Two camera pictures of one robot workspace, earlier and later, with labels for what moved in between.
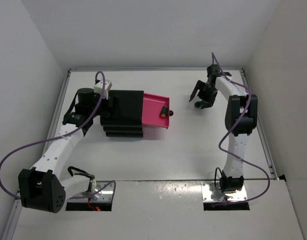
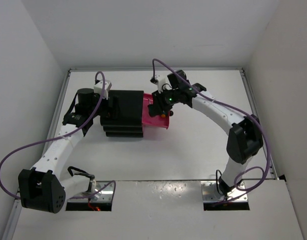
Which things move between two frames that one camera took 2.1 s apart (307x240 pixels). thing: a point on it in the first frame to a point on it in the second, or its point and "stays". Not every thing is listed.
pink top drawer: (152, 108) stays
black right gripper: (209, 101) to (159, 104)
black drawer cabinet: (125, 114) stays
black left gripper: (114, 111) stays
